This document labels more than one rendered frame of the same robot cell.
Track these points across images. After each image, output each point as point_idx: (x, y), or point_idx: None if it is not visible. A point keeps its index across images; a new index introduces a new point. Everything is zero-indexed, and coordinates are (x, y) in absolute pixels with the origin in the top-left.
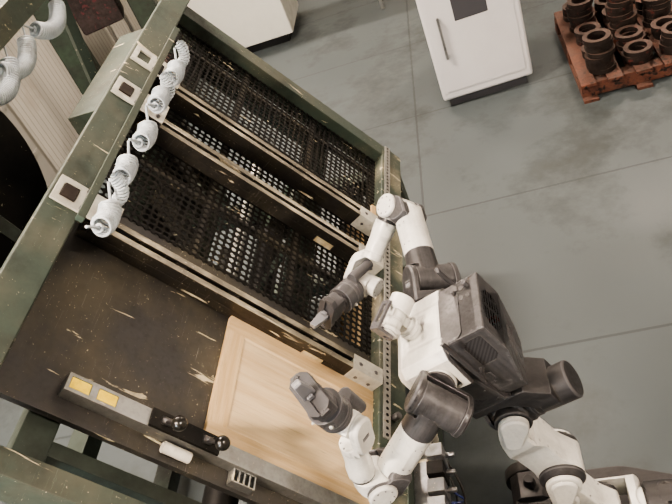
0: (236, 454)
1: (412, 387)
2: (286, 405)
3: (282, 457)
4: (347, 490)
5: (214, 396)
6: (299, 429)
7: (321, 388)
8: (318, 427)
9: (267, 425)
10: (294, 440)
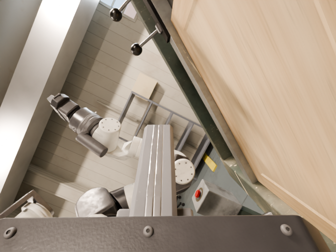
0: (179, 55)
1: (95, 207)
2: (249, 87)
3: (216, 95)
4: (252, 162)
5: None
6: (246, 112)
7: (60, 115)
8: (271, 142)
9: (216, 69)
10: (234, 106)
